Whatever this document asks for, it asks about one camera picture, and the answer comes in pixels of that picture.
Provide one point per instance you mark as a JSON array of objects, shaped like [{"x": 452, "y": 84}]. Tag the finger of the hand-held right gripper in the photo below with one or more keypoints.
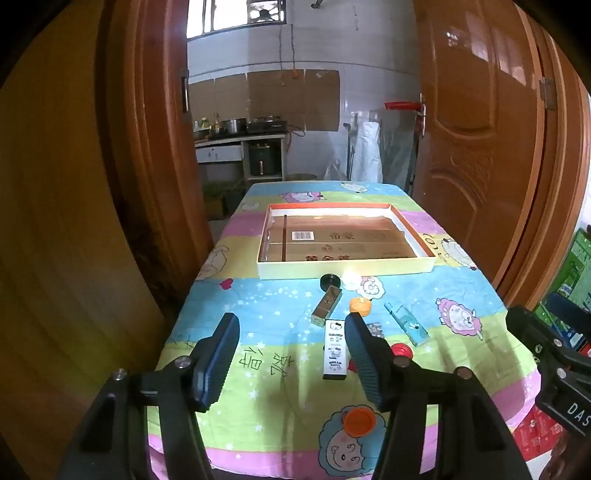
[{"x": 531, "y": 327}]

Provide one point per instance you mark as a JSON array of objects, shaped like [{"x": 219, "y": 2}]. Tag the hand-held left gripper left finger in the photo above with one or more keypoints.
[{"x": 217, "y": 364}]

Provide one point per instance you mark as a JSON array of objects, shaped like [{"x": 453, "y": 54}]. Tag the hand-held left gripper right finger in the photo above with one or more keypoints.
[{"x": 364, "y": 360}]

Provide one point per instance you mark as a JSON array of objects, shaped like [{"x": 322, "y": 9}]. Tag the white cartoon print case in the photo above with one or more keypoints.
[{"x": 334, "y": 348}]

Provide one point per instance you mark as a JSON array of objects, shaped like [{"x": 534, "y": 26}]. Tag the red bottle cap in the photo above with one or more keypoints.
[{"x": 400, "y": 350}]

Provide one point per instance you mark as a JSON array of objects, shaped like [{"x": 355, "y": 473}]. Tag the orange bottle cap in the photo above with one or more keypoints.
[
  {"x": 360, "y": 305},
  {"x": 360, "y": 422}
]

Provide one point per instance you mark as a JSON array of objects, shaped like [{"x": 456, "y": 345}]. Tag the teal and white small box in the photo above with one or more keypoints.
[{"x": 406, "y": 323}]

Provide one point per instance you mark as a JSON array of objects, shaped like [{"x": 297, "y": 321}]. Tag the gold lipstick box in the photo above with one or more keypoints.
[{"x": 325, "y": 307}]

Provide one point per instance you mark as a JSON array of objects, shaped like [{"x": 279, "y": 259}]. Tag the white bottle cap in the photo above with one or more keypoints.
[{"x": 351, "y": 279}]

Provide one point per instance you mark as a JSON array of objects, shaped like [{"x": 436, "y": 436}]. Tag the black bottle cap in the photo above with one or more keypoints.
[{"x": 331, "y": 280}]

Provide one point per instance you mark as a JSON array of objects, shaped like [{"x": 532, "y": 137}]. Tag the shallow cardboard box tray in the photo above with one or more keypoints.
[{"x": 346, "y": 244}]

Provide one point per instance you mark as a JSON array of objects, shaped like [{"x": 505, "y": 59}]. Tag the red printed carton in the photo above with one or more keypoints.
[{"x": 531, "y": 431}]

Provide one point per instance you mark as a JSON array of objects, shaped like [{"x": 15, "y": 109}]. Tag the green printed carton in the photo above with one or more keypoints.
[{"x": 572, "y": 263}]

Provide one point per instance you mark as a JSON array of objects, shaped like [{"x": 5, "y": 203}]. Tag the cartoon sheep print tablecloth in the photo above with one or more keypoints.
[{"x": 277, "y": 295}]

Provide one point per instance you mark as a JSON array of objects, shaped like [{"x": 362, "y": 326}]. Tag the wooden door jamb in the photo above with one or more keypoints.
[
  {"x": 558, "y": 184},
  {"x": 147, "y": 138}
]

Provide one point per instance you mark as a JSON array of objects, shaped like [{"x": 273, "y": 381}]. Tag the clear plastic bag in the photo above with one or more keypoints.
[{"x": 334, "y": 170}]

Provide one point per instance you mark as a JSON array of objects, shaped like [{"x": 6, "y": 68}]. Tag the brown wooden door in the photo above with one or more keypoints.
[{"x": 471, "y": 138}]

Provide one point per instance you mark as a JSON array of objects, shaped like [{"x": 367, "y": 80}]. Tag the white woven sack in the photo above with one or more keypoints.
[{"x": 369, "y": 152}]

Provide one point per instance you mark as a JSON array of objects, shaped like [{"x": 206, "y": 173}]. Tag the dark air fryer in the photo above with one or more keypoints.
[{"x": 264, "y": 159}]

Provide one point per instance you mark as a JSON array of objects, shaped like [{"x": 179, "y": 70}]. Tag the white kitchen counter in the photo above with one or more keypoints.
[{"x": 221, "y": 152}]

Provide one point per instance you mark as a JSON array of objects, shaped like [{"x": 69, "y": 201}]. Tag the metal door hinge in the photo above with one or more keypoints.
[{"x": 548, "y": 94}]

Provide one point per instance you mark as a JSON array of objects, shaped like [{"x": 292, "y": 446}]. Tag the steel cooking pot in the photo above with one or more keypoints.
[{"x": 233, "y": 124}]

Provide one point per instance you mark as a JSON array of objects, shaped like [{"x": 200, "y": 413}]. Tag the black gas stove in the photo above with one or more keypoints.
[{"x": 268, "y": 124}]

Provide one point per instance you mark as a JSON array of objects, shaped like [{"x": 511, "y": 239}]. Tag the red paper strip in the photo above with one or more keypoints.
[{"x": 401, "y": 105}]

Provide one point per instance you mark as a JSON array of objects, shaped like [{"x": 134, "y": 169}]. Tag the metal strike plate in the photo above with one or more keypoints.
[{"x": 184, "y": 90}]

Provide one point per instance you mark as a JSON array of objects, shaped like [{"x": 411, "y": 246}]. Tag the window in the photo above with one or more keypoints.
[{"x": 217, "y": 16}]

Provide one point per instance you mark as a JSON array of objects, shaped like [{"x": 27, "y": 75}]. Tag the exhaust fan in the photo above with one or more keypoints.
[{"x": 265, "y": 11}]

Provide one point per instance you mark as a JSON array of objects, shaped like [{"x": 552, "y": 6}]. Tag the brown cardboard wall lining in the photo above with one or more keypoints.
[{"x": 272, "y": 97}]

